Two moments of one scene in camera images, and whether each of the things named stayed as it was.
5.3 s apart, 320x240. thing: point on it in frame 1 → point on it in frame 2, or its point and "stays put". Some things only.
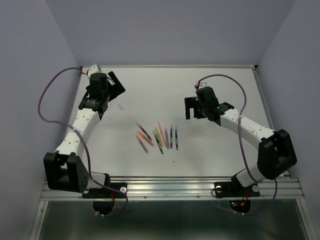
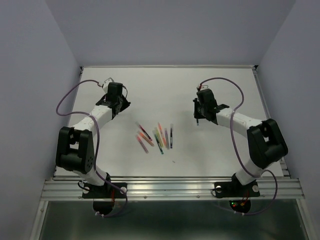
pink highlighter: (142, 143) stays put
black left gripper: (117, 89) → (125, 104)
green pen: (158, 143) stays put
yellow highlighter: (158, 135) stays put
